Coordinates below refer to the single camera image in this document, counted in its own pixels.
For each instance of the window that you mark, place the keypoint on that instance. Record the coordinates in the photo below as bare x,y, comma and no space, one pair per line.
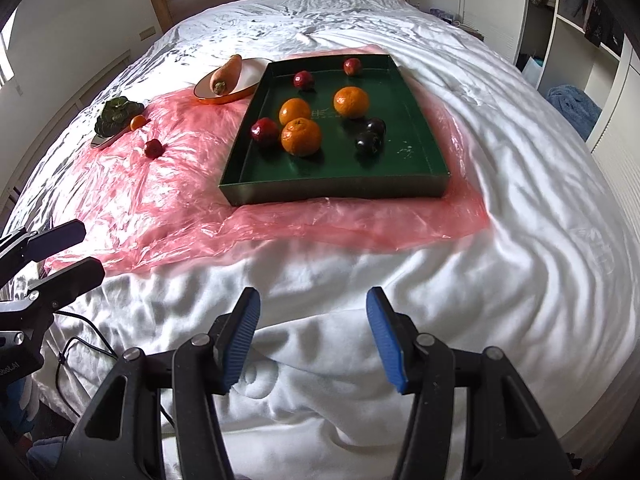
7,55

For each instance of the white bed sheet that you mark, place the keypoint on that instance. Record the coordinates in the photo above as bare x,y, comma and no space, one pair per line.
450,310

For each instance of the wall socket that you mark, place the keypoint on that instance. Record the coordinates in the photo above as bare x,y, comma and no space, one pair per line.
147,33

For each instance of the red apple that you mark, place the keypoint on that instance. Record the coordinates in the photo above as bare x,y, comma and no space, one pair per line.
352,66
303,80
264,131
153,148

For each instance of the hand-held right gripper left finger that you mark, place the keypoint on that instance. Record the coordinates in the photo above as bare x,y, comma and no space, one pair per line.
242,345

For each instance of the green metal tray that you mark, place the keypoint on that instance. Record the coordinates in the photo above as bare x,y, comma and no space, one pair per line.
400,160

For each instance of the white wardrobe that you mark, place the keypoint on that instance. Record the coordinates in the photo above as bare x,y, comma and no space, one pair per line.
500,0

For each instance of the silver plate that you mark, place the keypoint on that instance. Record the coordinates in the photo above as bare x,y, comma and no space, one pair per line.
102,141

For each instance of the dark purple plum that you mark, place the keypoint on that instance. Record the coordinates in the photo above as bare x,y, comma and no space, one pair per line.
376,125
369,142

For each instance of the orange rimmed white plate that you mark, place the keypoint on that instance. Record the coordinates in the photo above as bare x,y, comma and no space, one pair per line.
245,77

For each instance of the small orange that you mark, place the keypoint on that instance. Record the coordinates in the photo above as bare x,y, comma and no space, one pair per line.
137,122
294,110

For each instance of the carrot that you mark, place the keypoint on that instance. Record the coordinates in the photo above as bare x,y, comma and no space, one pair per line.
225,75

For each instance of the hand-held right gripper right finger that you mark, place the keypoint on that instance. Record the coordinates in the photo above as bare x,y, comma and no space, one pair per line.
387,345

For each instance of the pink plastic sheet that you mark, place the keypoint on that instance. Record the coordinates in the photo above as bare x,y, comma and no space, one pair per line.
175,210

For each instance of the large orange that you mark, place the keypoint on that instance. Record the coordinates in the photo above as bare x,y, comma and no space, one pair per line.
351,102
301,136

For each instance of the light blue bag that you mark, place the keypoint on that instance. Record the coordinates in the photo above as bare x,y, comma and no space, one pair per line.
535,71

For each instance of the row of hanging clothes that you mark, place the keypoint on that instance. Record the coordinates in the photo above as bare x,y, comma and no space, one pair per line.
585,5

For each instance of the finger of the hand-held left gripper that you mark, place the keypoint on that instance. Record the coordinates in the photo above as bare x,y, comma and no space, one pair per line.
75,277
57,240

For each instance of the green bok choy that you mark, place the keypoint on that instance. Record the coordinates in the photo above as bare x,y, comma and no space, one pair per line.
115,115

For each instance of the blue fluffy cloth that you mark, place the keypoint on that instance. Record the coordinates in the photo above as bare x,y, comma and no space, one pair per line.
575,105

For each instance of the bedside table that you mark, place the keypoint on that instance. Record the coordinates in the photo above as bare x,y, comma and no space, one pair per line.
457,25

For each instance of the person's left hand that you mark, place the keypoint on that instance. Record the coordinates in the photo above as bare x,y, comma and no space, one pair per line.
15,407

